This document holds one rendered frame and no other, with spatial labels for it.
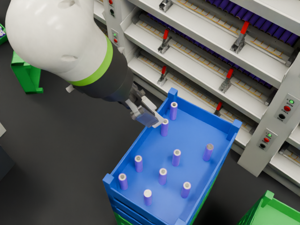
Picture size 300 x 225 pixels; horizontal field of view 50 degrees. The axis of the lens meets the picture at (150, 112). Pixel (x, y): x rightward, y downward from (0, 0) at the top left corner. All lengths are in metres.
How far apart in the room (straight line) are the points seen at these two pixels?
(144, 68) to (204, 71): 0.34
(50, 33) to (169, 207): 0.51
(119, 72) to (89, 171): 0.88
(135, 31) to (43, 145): 0.61
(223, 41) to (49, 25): 0.67
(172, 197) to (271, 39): 0.51
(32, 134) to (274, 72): 1.01
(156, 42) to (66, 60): 0.83
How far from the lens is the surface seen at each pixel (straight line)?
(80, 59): 0.44
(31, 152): 1.46
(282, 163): 1.27
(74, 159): 1.39
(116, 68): 0.50
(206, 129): 0.88
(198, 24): 1.03
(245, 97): 1.12
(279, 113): 1.03
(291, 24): 0.84
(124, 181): 0.75
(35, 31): 0.41
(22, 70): 1.49
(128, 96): 0.57
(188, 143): 0.85
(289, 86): 0.95
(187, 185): 0.74
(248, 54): 0.98
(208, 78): 1.15
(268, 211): 1.00
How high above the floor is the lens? 1.24
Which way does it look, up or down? 58 degrees down
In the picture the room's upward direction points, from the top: straight up
